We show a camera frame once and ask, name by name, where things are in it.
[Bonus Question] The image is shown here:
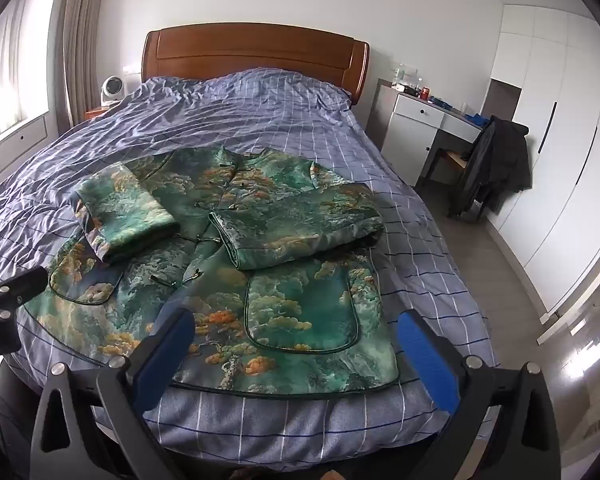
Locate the wooden bed headboard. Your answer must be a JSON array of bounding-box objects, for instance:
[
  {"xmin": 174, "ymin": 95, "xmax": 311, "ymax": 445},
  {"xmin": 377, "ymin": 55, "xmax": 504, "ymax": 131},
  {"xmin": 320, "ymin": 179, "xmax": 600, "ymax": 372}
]
[{"xmin": 141, "ymin": 22, "xmax": 371, "ymax": 106}]

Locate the bed with blue striped sheet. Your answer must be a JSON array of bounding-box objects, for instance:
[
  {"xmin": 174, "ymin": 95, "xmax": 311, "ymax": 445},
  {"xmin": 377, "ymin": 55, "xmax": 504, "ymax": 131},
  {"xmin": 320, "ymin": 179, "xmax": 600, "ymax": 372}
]
[{"xmin": 0, "ymin": 71, "xmax": 501, "ymax": 467}]

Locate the white desk with drawers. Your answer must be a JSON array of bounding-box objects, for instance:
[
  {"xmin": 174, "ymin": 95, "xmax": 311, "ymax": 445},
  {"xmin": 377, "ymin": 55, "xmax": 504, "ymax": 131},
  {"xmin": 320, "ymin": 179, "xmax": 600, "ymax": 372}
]
[{"xmin": 365, "ymin": 78, "xmax": 484, "ymax": 188}]

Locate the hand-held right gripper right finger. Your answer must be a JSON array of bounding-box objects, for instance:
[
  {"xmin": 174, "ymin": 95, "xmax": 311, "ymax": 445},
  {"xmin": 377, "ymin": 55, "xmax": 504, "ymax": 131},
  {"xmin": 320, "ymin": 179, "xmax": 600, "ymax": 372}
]
[{"xmin": 396, "ymin": 308, "xmax": 562, "ymax": 480}]

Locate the black jacket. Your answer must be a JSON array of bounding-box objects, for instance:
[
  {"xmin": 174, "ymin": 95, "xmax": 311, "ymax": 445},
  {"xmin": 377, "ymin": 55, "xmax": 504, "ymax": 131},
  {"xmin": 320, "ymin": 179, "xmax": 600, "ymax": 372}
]
[{"xmin": 449, "ymin": 116, "xmax": 532, "ymax": 217}]

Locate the beige curtain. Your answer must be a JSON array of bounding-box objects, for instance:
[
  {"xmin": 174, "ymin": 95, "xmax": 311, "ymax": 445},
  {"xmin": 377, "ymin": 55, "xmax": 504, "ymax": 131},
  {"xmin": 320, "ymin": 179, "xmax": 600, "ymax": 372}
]
[{"xmin": 55, "ymin": 0, "xmax": 115, "ymax": 136}]

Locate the white window cabinet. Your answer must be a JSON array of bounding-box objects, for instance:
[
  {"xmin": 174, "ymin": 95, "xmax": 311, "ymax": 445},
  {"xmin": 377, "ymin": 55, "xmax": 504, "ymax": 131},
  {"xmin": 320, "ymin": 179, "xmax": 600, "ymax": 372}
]
[{"xmin": 0, "ymin": 112, "xmax": 49, "ymax": 196}]

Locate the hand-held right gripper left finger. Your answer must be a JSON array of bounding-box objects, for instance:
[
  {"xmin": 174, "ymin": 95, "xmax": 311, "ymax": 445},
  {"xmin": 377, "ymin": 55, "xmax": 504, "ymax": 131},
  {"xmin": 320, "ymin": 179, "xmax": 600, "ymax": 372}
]
[{"xmin": 29, "ymin": 307, "xmax": 197, "ymax": 480}]

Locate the clear glass container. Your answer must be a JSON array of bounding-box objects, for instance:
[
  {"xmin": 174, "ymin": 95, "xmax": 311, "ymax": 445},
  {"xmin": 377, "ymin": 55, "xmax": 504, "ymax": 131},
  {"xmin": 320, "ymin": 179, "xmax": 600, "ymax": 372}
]
[{"xmin": 391, "ymin": 62, "xmax": 424, "ymax": 94}]

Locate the wooden chair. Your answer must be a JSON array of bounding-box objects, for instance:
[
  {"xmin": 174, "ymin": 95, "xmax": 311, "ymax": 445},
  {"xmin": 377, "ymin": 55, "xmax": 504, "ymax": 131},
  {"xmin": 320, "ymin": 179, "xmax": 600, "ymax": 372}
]
[{"xmin": 424, "ymin": 147, "xmax": 486, "ymax": 222}]

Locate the green landscape print jacket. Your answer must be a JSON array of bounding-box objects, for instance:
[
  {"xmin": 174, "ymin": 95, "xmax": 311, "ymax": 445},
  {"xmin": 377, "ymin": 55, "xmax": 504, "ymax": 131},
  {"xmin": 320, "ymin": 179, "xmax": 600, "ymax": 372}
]
[{"xmin": 22, "ymin": 145, "xmax": 401, "ymax": 401}]

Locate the white security camera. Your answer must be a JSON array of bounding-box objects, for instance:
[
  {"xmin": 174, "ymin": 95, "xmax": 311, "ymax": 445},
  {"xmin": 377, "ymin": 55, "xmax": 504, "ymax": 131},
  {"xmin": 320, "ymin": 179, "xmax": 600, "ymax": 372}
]
[{"xmin": 100, "ymin": 75, "xmax": 127, "ymax": 107}]

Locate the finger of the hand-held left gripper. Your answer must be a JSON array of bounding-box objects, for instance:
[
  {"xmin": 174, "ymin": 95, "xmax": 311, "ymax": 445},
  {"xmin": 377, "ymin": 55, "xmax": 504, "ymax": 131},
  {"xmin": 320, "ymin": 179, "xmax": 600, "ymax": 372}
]
[{"xmin": 0, "ymin": 266, "xmax": 49, "ymax": 313}]

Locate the white wardrobe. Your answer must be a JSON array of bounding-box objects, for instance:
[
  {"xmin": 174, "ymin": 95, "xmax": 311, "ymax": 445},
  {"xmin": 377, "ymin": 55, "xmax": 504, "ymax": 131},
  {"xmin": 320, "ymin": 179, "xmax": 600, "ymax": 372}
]
[{"xmin": 480, "ymin": 4, "xmax": 600, "ymax": 326}]

